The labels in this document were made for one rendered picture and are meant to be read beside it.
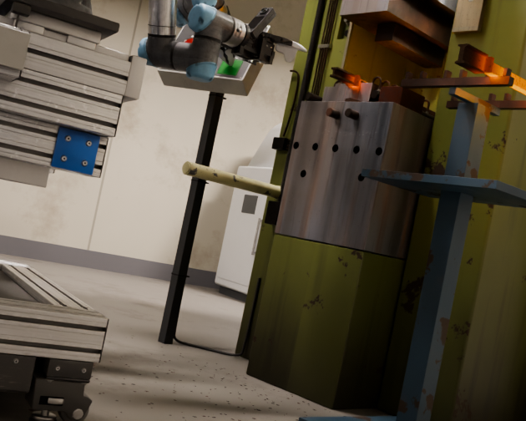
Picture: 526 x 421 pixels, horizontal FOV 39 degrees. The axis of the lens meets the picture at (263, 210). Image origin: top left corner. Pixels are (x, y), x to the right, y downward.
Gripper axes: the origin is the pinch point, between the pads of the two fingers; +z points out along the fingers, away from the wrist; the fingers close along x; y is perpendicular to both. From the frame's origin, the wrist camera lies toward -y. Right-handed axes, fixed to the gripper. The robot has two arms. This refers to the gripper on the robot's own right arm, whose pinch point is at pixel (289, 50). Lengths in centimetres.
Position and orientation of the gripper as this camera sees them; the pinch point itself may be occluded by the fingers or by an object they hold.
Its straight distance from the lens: 225.0
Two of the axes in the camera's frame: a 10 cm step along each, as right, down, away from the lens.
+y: -2.0, 9.8, -0.3
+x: 6.8, 1.1, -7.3
